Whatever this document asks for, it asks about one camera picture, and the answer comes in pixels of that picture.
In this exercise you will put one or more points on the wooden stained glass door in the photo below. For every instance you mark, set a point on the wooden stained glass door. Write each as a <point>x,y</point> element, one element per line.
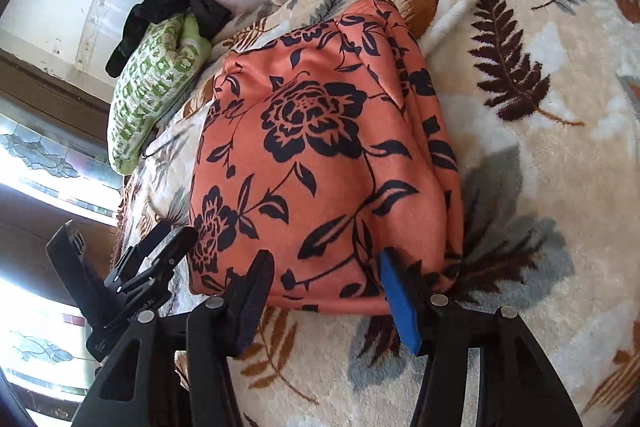
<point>45,147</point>

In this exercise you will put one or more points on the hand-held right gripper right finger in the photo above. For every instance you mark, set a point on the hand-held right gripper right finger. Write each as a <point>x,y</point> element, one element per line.
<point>400,302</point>

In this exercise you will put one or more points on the green checked pillow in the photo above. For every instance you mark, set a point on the green checked pillow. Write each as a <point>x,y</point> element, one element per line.
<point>150,92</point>

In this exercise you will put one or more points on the orange floral garment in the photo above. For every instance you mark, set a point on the orange floral garment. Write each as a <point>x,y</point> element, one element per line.
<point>320,167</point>

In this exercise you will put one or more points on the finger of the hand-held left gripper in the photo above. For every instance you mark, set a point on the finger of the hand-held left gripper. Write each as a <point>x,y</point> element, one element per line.
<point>145,249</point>
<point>167,257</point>

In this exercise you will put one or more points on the leaf print blanket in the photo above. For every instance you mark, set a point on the leaf print blanket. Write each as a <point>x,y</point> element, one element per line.
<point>525,207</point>

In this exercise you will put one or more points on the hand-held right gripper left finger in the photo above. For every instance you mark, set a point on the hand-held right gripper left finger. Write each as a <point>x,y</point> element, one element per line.
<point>250,302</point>

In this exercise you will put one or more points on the black cloth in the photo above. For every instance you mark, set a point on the black cloth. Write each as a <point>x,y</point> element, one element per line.
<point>165,14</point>

